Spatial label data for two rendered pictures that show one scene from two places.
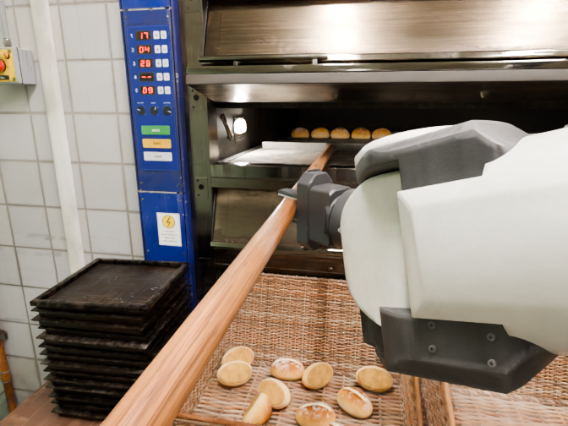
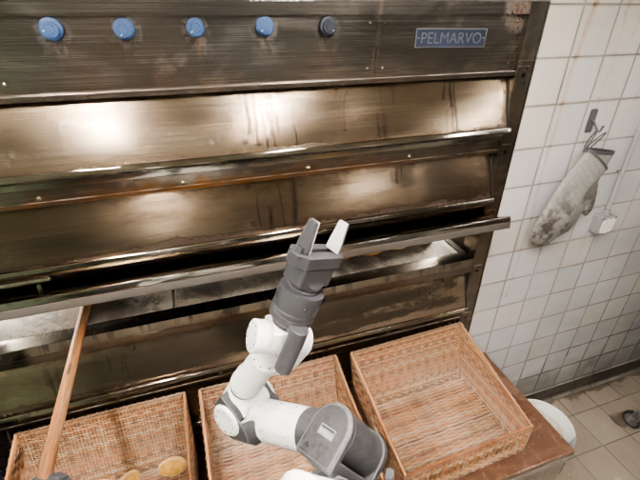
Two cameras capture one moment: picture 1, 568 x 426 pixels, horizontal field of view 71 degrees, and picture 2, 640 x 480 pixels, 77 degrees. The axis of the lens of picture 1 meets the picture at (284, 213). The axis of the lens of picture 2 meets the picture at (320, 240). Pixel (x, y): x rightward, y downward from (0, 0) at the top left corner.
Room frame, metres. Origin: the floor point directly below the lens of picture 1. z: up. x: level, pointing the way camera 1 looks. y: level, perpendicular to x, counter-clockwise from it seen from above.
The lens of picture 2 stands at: (-0.07, -0.29, 2.08)
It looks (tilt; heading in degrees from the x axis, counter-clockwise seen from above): 30 degrees down; 330
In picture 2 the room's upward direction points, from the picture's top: straight up
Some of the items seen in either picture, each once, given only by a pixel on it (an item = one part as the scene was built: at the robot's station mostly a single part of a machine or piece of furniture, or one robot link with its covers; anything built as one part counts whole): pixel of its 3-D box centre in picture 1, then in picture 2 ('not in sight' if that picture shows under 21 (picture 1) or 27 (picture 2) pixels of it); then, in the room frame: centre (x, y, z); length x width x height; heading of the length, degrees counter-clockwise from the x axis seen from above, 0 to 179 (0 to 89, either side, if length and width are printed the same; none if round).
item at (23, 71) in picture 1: (10, 66); not in sight; (1.27, 0.82, 1.46); 0.10 x 0.07 x 0.10; 79
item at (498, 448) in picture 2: not in sight; (434, 399); (0.63, -1.22, 0.72); 0.56 x 0.49 x 0.28; 80
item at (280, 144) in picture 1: (335, 142); not in sight; (1.73, -0.22, 1.19); 0.55 x 0.36 x 0.03; 79
